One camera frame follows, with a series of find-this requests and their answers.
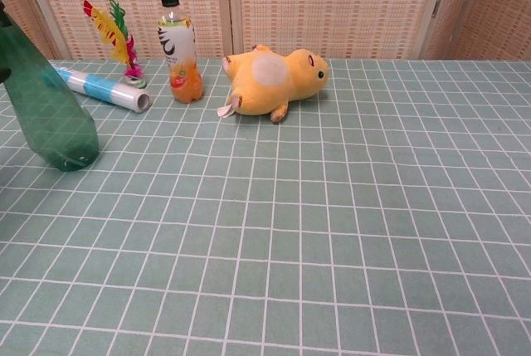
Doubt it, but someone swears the colourful feather shuttlecock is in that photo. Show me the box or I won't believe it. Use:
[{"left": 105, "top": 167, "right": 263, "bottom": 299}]
[{"left": 81, "top": 0, "right": 149, "bottom": 87}]

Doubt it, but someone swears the blue white plastic wrap roll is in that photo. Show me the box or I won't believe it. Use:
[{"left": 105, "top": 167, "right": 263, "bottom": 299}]
[{"left": 50, "top": 63, "right": 153, "bottom": 115}]

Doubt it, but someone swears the green checked tablecloth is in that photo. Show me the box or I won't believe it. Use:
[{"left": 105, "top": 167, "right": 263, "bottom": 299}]
[{"left": 0, "top": 56, "right": 531, "bottom": 356}]

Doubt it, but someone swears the orange drink bottle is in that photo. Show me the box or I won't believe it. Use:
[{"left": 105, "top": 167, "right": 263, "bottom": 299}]
[{"left": 156, "top": 0, "right": 205, "bottom": 105}]

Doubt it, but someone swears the green plastic bottle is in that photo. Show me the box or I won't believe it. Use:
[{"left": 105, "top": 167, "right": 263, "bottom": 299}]
[{"left": 0, "top": 0, "right": 100, "bottom": 173}]

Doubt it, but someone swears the yellow plush duck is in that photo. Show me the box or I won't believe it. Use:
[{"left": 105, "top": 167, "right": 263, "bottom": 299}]
[{"left": 217, "top": 43, "right": 331, "bottom": 124}]

